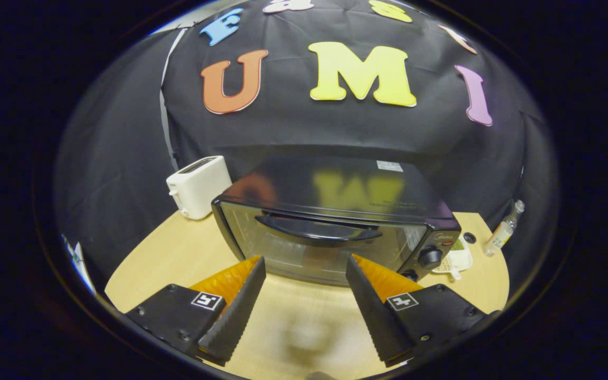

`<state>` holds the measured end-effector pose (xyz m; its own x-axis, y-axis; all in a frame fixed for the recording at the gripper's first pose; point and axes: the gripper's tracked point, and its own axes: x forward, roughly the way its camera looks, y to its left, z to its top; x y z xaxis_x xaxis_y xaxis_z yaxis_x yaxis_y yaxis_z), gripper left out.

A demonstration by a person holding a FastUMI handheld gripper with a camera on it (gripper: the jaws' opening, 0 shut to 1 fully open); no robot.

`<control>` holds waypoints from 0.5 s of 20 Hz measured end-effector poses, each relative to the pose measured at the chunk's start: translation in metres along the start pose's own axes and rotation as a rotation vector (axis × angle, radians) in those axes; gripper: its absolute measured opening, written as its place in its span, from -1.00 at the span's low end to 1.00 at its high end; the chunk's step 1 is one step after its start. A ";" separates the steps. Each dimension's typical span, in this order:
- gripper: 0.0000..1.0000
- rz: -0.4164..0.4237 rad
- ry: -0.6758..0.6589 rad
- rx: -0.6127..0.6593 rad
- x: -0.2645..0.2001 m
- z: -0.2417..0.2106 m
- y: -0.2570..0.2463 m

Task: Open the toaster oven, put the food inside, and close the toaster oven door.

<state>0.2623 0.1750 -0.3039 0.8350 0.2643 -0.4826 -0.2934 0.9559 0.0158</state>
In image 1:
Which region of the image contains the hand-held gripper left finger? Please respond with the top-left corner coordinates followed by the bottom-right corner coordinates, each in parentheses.
top-left (125, 256), bottom-right (267, 366)

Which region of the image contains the white divided spice plate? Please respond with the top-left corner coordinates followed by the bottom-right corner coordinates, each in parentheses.
top-left (432, 237), bottom-right (473, 280)

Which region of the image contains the white bread toaster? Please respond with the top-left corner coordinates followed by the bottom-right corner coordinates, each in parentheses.
top-left (166, 155), bottom-right (232, 220)

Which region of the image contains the clear glass bottle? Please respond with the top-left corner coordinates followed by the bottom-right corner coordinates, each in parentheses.
top-left (483, 199), bottom-right (525, 257)

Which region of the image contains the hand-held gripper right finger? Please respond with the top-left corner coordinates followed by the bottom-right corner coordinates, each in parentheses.
top-left (345, 254), bottom-right (500, 367)

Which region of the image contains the black toaster oven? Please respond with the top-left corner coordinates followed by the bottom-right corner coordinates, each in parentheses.
top-left (212, 155), bottom-right (462, 288)

